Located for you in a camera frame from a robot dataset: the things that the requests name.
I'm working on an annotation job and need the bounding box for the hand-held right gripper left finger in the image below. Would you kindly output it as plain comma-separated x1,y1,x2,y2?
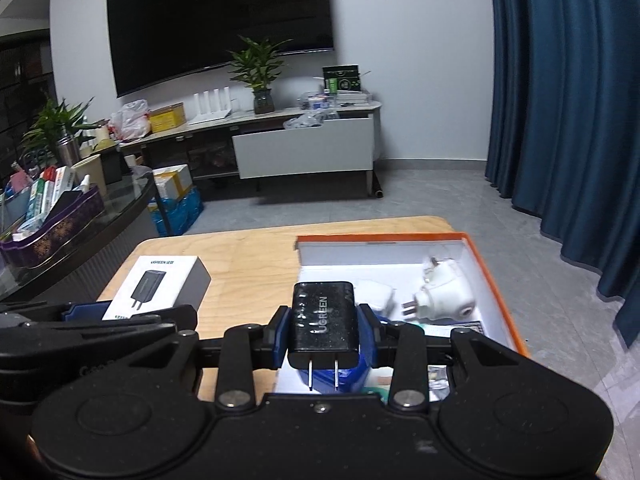
122,307,292,409

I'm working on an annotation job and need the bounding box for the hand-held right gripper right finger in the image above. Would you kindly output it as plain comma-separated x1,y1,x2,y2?
359,306,523,408

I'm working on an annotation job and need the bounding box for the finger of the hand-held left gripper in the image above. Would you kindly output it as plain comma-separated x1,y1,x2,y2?
0,301,112,323
0,305,199,356

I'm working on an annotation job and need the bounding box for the white wall charger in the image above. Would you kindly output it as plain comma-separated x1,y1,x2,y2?
356,280,397,317

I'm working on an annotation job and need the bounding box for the black wall charger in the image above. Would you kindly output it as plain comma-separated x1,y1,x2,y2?
286,281,362,392

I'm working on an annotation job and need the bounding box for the white charger packaging box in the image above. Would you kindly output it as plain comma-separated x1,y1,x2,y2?
101,255,212,322

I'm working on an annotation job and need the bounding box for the blue cartoon tin box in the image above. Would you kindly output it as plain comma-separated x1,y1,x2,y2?
295,310,396,393

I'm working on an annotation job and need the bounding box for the orange white cardboard box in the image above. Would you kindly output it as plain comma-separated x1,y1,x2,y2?
292,231,531,406

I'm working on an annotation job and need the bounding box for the white plug-in device clear cap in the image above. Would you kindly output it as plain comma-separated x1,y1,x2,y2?
400,256,476,323

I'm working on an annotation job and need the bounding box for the purple patterned tray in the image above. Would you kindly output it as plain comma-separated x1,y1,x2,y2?
0,187,106,271

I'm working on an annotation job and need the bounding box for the dark glass side table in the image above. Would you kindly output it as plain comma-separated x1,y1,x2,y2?
0,170,158,306

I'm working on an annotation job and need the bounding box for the blue bottled water pack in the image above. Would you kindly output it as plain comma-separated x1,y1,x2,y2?
150,187,205,237

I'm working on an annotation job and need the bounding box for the teal medicine box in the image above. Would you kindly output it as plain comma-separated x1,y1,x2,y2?
27,180,47,223

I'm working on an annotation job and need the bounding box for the white red medicine box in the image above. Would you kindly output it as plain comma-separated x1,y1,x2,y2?
42,169,57,216

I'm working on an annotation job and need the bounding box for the white orange medicine box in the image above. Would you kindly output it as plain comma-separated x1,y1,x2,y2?
52,166,76,211

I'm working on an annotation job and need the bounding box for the cream plastic cup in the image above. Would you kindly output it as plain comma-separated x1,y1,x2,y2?
71,154,108,196

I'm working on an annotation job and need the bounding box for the white yellow carton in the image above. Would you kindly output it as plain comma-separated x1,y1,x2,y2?
150,164,193,200

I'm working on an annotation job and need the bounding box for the white tv cabinet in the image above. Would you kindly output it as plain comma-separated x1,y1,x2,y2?
120,100,383,198

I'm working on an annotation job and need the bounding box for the leafy green plant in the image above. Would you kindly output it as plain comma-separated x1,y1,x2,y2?
22,96,96,166

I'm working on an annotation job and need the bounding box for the white plastic bag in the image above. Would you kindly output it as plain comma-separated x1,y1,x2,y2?
109,99,152,141

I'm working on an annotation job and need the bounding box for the yellow box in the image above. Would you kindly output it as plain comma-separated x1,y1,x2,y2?
149,102,187,133

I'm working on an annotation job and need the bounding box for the white router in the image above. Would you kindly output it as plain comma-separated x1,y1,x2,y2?
192,87,233,123

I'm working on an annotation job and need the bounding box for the pile of plastic packets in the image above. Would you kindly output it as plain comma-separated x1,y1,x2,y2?
282,87,373,131

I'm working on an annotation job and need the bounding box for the black green box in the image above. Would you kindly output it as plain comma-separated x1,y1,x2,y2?
322,64,362,93

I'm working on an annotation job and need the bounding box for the potted plant in dark pot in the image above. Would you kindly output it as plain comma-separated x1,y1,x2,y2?
226,35,293,115

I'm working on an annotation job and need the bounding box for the blue curtain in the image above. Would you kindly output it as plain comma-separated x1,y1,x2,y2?
484,0,640,348

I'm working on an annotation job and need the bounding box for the black television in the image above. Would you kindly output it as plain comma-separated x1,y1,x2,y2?
106,0,335,98

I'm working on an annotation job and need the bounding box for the dark wall shelf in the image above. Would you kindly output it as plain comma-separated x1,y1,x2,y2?
0,35,57,181

